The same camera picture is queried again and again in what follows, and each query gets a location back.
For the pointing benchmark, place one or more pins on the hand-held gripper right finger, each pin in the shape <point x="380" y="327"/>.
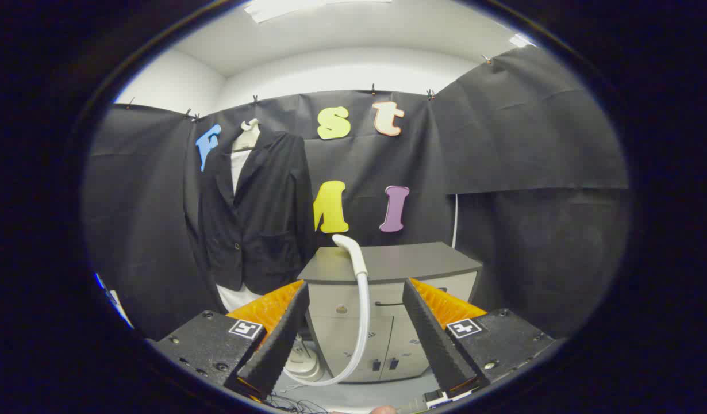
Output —
<point x="431" y="333"/>

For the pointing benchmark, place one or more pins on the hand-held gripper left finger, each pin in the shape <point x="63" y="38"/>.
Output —
<point x="284" y="333"/>

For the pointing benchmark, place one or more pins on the white garment steamer base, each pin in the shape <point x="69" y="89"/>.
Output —
<point x="304" y="365"/>

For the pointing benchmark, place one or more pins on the white garment steamer wand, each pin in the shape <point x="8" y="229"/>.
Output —
<point x="357" y="259"/>

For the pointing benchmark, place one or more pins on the black blazer jacket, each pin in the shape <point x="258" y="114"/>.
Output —
<point x="273" y="201"/>

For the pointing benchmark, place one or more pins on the grey top white cabinet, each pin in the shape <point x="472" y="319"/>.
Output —
<point x="422" y="259"/>

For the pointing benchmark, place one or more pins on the white mannequin torso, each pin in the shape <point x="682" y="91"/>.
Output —
<point x="247" y="138"/>

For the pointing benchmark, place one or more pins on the black backdrop cloth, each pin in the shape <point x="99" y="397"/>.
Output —
<point x="503" y="144"/>

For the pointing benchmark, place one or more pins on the long ceiling light panel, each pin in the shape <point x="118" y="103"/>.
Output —
<point x="284" y="8"/>

